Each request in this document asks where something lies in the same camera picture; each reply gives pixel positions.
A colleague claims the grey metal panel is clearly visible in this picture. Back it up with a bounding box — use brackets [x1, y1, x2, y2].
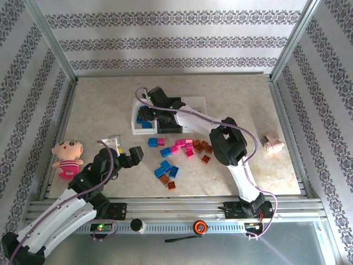
[44, 220, 336, 265]

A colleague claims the black plastic bin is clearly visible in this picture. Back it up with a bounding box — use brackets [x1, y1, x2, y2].
[156, 96, 184, 135]

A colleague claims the orange black tape measure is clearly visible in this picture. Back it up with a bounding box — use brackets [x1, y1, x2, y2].
[164, 220, 210, 243]

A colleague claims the pink toy figure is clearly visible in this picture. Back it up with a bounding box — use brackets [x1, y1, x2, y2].
[261, 133, 285, 153]

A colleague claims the slotted metal strip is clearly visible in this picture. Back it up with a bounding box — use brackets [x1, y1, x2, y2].
[74, 222, 249, 235]

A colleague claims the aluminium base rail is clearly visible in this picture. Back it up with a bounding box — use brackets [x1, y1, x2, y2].
[26, 196, 329, 223]

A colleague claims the aluminium side rail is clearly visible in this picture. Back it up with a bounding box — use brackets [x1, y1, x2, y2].
[268, 78, 322, 200]
[38, 78, 79, 201]

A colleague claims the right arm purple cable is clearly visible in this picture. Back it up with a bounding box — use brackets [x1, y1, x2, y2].
[135, 87, 278, 241]

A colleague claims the plush doll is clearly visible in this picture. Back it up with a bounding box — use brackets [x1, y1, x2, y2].
[51, 139, 84, 181]

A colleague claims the aluminium frame post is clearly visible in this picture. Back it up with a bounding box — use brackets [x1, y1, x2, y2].
[23, 0, 79, 83]
[269, 0, 323, 82]

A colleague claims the black push button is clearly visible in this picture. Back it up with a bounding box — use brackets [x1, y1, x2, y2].
[130, 218, 146, 235]

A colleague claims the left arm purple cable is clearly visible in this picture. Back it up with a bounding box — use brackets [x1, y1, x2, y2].
[4, 147, 119, 263]

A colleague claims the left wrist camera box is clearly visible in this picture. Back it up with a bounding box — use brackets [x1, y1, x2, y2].
[97, 134, 122, 149]

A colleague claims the aluminium frame cross bar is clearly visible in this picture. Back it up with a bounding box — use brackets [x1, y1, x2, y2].
[76, 71, 272, 80]

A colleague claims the coloured wire bundle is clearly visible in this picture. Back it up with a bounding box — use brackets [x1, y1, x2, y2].
[244, 220, 263, 232]

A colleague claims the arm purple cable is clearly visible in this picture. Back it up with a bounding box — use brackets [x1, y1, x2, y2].
[4, 147, 119, 263]
[135, 87, 278, 241]

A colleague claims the circuit board with green light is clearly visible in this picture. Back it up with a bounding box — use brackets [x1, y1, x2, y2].
[90, 222, 113, 233]

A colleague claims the translucent white plastic bin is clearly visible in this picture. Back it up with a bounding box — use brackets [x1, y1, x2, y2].
[180, 96, 207, 133]

